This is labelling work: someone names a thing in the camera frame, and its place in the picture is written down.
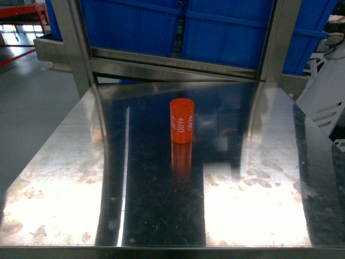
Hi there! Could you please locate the orange cylindrical capacitor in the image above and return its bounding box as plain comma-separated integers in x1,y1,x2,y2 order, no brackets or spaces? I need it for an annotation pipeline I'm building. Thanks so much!
170,98,195,144

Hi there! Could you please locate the left blue plastic bin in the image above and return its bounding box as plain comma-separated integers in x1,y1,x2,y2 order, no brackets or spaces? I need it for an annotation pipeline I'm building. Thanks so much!
45,1,182,57

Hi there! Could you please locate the blue plastic bin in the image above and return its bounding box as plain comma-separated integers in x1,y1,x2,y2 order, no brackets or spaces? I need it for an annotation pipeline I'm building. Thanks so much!
182,1,337,75
45,1,182,57

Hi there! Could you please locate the right blue plastic bin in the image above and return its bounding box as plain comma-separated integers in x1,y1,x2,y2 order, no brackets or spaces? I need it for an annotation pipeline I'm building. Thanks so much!
182,1,337,75

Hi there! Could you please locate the stainless steel rack frame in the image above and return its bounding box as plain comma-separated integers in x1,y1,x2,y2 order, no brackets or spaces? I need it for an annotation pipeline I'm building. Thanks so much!
34,1,301,96

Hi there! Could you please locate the red metal frame table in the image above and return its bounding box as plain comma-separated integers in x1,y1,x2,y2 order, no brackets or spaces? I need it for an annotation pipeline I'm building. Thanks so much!
1,3,50,67

